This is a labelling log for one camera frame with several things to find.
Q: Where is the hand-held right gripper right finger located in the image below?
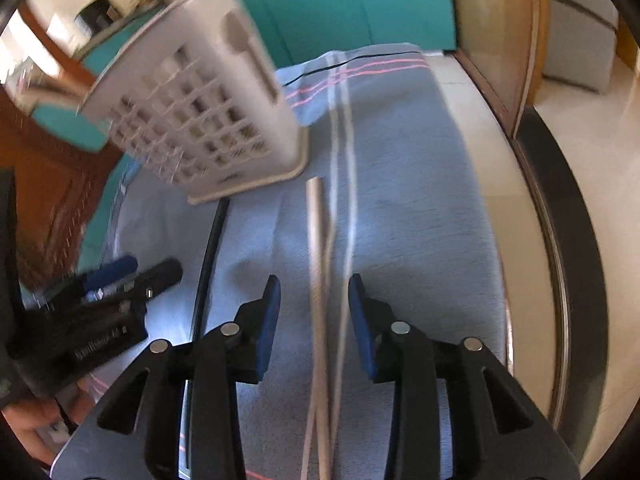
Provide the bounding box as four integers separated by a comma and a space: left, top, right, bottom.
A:
347, 273, 581, 480

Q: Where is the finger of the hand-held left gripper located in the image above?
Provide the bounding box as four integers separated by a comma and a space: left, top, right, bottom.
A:
102, 259, 182, 311
82, 255, 138, 291

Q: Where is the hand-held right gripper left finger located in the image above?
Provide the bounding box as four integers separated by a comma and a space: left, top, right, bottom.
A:
50, 275, 282, 480

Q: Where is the black chopstick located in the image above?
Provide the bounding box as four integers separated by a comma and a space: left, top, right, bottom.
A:
177, 199, 231, 480

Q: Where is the beige chopstick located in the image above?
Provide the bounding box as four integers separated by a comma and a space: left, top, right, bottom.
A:
305, 176, 333, 480

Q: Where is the white plastic utensil basket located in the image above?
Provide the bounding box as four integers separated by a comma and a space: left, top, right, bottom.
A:
77, 0, 311, 206

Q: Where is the person's left hand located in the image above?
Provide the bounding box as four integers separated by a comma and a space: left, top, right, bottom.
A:
2, 400, 68, 463

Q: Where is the carved wooden chair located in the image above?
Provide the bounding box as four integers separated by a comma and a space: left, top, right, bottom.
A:
0, 90, 126, 291

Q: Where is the blue striped cloth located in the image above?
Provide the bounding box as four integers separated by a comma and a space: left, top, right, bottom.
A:
50, 42, 511, 480

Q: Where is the light wooden panel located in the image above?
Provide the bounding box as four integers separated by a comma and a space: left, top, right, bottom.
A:
447, 0, 551, 136

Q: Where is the teal cabinet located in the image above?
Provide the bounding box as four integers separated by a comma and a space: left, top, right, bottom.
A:
35, 0, 458, 151

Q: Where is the grey metal appliance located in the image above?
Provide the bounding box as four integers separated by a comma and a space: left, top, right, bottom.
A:
542, 0, 621, 93

